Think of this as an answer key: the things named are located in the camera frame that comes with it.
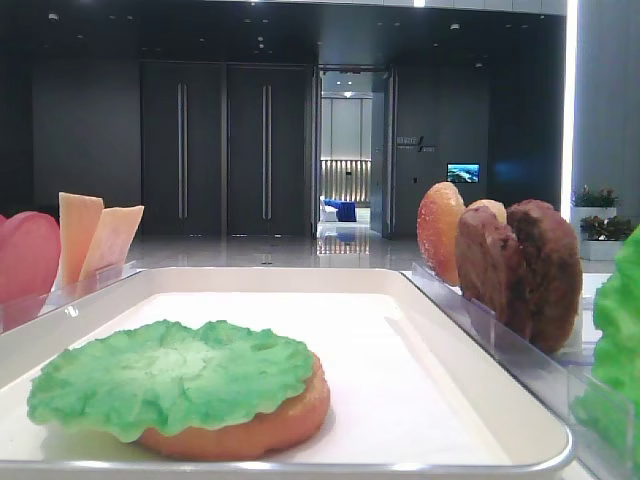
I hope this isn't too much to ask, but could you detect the clear acrylic left rail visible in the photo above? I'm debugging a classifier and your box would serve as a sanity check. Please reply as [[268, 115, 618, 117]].
[[1, 262, 139, 333]]

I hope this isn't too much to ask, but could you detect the white planter with flowers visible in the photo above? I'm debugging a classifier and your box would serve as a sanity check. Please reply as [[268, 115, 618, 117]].
[[570, 185, 634, 261]]

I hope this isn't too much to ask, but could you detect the clear acrylic rail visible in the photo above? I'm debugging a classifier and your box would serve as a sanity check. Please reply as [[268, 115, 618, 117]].
[[405, 264, 639, 479], [1, 262, 139, 333]]

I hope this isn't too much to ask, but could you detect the wall mounted display screen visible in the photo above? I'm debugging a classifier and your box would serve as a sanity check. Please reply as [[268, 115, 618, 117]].
[[447, 163, 480, 183]]

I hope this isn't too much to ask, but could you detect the clear acrylic right rail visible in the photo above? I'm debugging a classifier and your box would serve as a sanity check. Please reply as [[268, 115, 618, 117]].
[[405, 264, 639, 479]]

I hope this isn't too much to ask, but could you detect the green lettuce leaf in holder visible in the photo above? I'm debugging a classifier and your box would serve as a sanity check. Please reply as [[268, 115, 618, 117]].
[[573, 232, 639, 450]]

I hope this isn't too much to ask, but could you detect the dark double door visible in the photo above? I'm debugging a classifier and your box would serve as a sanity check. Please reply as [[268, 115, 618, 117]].
[[141, 62, 312, 236]]

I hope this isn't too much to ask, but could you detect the blue sofa in hallway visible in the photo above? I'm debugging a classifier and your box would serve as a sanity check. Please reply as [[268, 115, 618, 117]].
[[324, 198, 357, 222]]

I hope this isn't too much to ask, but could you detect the pale yellow cheese slice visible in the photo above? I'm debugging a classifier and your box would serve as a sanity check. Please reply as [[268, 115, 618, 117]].
[[79, 205, 144, 281]]

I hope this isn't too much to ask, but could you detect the bottom bun slice on tray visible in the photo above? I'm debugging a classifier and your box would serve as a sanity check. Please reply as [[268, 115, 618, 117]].
[[137, 358, 330, 461]]

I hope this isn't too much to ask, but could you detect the tan bun half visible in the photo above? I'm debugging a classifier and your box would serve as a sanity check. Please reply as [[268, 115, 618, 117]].
[[468, 199, 507, 224]]

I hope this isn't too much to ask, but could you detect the white rectangular metal tray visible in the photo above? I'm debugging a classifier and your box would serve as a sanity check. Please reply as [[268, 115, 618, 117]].
[[1, 267, 574, 479]]

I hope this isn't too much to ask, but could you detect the green lettuce leaf on bun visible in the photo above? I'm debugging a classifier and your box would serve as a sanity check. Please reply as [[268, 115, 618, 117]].
[[27, 320, 314, 442]]

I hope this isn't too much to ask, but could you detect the red tomato slice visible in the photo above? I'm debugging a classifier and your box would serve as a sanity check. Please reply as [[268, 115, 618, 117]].
[[1, 211, 61, 304]]

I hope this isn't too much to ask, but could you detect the orange bun half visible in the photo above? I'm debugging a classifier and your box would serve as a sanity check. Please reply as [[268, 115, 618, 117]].
[[417, 182, 465, 286]]

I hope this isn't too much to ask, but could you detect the orange cheese slice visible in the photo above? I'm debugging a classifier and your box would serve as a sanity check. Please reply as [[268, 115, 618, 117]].
[[58, 192, 104, 287]]

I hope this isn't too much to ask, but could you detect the dark brown meat patty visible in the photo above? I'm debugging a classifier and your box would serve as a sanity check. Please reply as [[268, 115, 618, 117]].
[[507, 199, 582, 354]]

